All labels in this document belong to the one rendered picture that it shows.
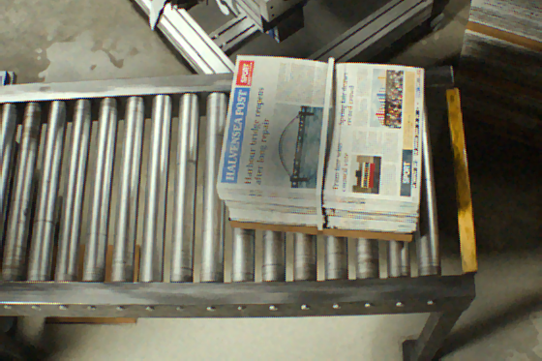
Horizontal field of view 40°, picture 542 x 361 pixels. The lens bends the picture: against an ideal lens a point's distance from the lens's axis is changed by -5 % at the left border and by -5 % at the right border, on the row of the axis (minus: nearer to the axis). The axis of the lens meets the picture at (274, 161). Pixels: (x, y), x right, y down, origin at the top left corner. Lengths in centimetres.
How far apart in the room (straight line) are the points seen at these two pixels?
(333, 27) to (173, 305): 128
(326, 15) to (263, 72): 111
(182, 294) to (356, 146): 48
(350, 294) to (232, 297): 24
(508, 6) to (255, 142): 83
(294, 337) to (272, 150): 104
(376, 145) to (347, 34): 113
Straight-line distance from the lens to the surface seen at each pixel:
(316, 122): 146
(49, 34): 303
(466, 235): 161
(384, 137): 144
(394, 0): 262
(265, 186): 141
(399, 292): 158
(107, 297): 164
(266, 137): 145
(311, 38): 255
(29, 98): 190
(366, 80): 150
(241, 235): 162
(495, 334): 242
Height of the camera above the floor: 232
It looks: 65 degrees down
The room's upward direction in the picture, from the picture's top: 10 degrees counter-clockwise
